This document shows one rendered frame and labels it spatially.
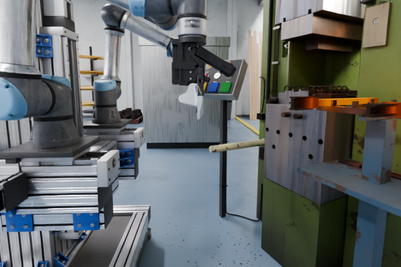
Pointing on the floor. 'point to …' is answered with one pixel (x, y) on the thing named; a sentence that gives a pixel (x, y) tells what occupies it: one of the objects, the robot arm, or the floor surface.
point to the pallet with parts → (136, 115)
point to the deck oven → (160, 65)
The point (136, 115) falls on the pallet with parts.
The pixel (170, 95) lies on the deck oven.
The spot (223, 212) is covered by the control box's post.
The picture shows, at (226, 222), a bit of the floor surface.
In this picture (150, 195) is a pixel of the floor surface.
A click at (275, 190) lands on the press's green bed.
